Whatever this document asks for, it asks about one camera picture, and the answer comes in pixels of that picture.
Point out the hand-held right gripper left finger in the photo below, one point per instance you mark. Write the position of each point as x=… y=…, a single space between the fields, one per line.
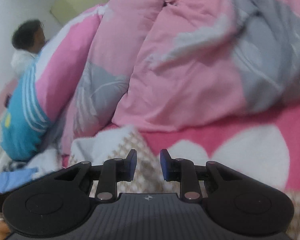
x=132 y=165

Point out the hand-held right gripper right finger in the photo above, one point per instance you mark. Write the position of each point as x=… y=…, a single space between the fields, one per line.
x=165 y=165

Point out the beige white checked jacket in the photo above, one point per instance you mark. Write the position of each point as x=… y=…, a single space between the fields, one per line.
x=145 y=147

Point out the white cloth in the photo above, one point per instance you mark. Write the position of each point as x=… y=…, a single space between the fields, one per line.
x=45 y=160

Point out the pink grey quilt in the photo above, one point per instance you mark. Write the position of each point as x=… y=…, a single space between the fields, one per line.
x=177 y=67

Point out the blue pink cartoon pillow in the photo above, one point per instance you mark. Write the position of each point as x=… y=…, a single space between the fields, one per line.
x=22 y=125

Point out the light blue cloth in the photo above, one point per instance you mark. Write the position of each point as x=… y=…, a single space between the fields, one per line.
x=12 y=178

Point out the pink white headboard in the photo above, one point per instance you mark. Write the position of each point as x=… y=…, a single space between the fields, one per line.
x=0 y=102

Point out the yellow-green wardrobe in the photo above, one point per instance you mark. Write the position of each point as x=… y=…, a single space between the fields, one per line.
x=72 y=7

